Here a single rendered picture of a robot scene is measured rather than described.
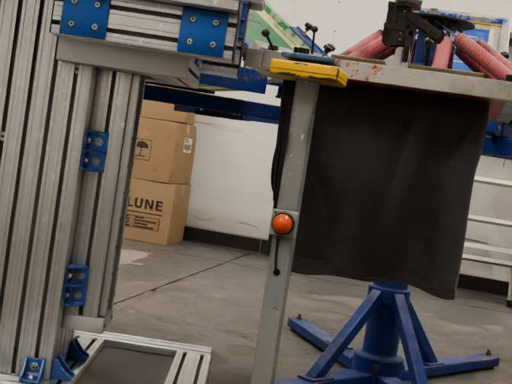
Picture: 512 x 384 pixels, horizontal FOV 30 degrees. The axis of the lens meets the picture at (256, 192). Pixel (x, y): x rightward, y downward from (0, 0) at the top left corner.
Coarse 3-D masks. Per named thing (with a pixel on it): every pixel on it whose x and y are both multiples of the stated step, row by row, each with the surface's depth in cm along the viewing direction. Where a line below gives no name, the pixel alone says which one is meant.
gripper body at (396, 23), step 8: (392, 8) 255; (400, 8) 253; (408, 8) 252; (416, 8) 253; (392, 16) 253; (400, 16) 253; (384, 24) 252; (392, 24) 251; (400, 24) 251; (408, 24) 252; (384, 32) 252; (392, 32) 252; (400, 32) 251; (408, 32) 251; (384, 40) 252; (392, 40) 252; (400, 40) 251
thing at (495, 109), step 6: (402, 90) 206; (408, 90) 203; (414, 90) 201; (420, 90) 199; (450, 96) 203; (456, 96) 200; (462, 96) 198; (492, 102) 202; (498, 102) 200; (504, 102) 197; (492, 108) 220; (498, 108) 217; (492, 114) 241; (498, 114) 238
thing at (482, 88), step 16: (256, 64) 202; (352, 64) 198; (368, 64) 197; (352, 80) 200; (368, 80) 197; (384, 80) 196; (400, 80) 195; (416, 80) 195; (432, 80) 194; (448, 80) 193; (464, 80) 193; (480, 80) 192; (496, 80) 191; (480, 96) 192; (496, 96) 191
